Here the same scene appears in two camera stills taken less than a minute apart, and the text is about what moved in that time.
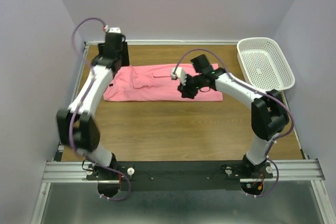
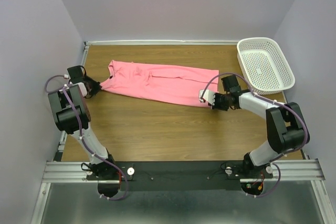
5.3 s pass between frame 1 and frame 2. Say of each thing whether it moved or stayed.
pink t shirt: moved
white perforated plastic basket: stayed
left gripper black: moved
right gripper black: moved
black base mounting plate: stayed
